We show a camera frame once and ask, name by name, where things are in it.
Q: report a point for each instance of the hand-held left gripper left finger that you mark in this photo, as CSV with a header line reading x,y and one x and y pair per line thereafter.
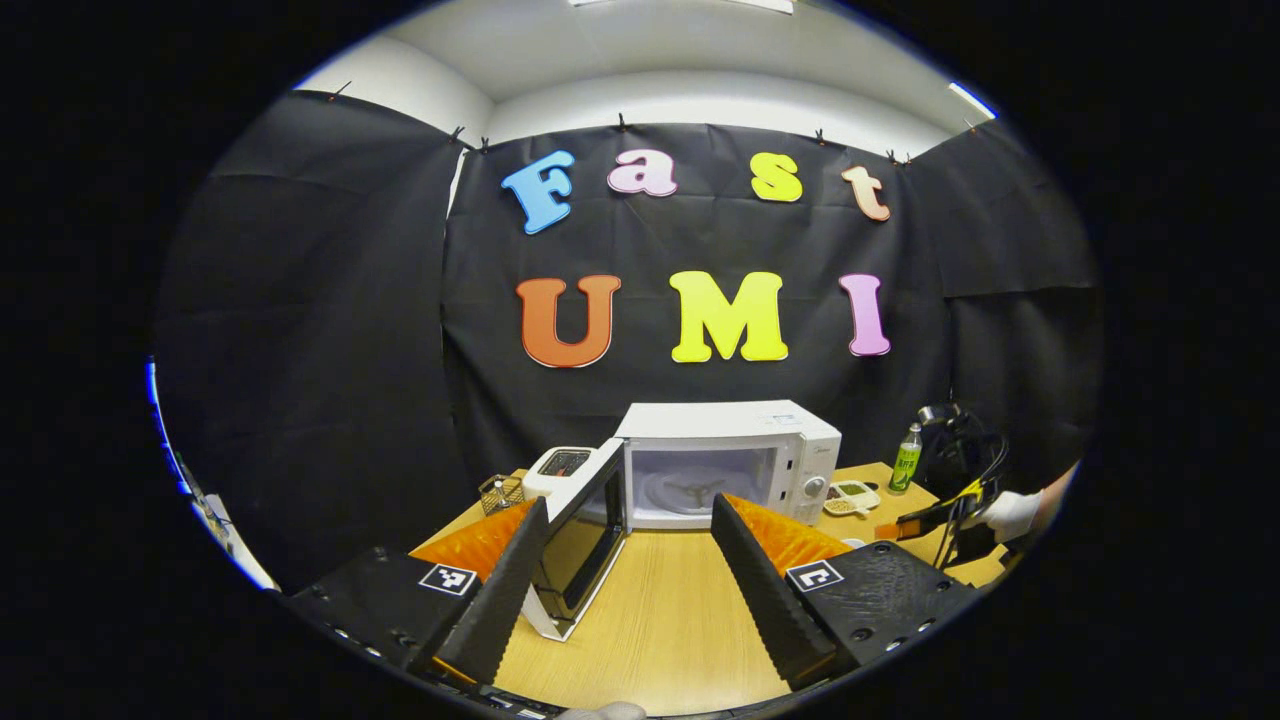
x,y
495,600

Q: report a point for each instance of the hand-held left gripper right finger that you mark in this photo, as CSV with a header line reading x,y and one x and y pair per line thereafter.
x,y
765,590

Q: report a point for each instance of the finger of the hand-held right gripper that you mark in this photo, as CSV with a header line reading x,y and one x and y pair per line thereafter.
x,y
930,517

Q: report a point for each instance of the white microwave oven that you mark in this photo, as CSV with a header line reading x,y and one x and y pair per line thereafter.
x,y
730,425

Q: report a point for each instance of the green drink bottle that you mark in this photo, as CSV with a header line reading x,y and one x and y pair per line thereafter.
x,y
906,468

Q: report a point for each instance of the white divided bean dish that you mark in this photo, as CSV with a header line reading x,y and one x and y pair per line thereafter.
x,y
852,498

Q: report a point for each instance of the white toaster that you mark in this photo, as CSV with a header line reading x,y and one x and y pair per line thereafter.
x,y
545,485

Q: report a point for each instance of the white side table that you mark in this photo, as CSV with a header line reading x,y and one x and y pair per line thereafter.
x,y
240,550

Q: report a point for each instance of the black backdrop cloth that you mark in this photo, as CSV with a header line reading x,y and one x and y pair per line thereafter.
x,y
660,240

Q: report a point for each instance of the ceiling light panel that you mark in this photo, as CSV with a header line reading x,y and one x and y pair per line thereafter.
x,y
770,5

